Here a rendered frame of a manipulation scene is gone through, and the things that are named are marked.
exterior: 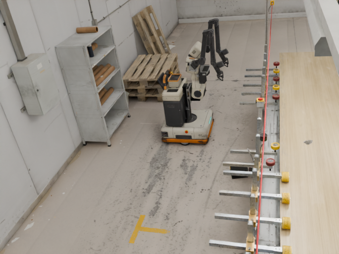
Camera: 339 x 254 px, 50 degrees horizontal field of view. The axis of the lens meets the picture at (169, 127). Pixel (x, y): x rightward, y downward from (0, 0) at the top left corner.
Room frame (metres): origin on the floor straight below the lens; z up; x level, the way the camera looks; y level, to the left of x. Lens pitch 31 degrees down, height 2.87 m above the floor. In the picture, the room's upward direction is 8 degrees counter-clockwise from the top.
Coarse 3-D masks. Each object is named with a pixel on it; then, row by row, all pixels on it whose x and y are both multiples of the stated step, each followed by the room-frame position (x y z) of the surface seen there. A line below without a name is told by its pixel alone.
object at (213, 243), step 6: (210, 240) 1.66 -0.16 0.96; (216, 240) 1.66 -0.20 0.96; (216, 246) 1.63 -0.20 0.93; (222, 246) 1.62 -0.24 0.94; (228, 246) 1.61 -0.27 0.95; (234, 246) 1.59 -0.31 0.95; (240, 246) 1.58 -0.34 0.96; (258, 246) 1.56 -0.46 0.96; (264, 246) 1.55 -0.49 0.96; (270, 246) 1.55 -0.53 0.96; (270, 252) 1.52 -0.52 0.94; (276, 252) 1.51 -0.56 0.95
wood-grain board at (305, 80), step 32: (288, 64) 4.51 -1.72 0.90; (320, 64) 4.36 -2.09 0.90; (288, 96) 3.61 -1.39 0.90; (320, 96) 3.50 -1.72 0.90; (288, 128) 2.96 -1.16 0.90; (320, 128) 2.88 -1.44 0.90; (288, 160) 2.46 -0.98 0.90; (320, 160) 2.40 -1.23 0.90; (288, 192) 2.08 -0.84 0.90; (320, 192) 2.03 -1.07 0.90; (320, 224) 1.72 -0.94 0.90
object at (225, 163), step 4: (224, 164) 2.60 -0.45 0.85; (228, 164) 2.59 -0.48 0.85; (232, 164) 2.58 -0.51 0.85; (236, 164) 2.57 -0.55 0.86; (240, 164) 2.56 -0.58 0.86; (244, 164) 2.55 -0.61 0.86; (248, 164) 2.54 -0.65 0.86; (252, 164) 2.53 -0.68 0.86; (260, 164) 2.51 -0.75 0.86; (264, 164) 2.50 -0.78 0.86
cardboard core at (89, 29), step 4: (76, 28) 5.13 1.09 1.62; (80, 28) 5.11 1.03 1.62; (84, 28) 5.09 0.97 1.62; (88, 28) 5.06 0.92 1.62; (92, 28) 5.04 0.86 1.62; (96, 28) 5.09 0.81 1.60; (80, 32) 5.10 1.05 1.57; (84, 32) 5.09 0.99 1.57; (88, 32) 5.07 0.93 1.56; (92, 32) 5.06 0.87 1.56
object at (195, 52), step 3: (198, 42) 4.50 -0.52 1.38; (195, 45) 4.38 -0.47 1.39; (198, 45) 4.41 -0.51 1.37; (201, 45) 4.47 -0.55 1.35; (192, 48) 4.39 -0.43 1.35; (195, 48) 4.36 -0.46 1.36; (198, 48) 4.36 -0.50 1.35; (192, 51) 4.37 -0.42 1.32; (195, 51) 4.36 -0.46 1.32; (198, 51) 4.35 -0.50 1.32; (192, 54) 4.37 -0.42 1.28; (195, 54) 4.36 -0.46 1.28; (198, 54) 4.35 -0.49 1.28; (195, 57) 4.36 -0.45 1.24; (198, 57) 4.35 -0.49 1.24
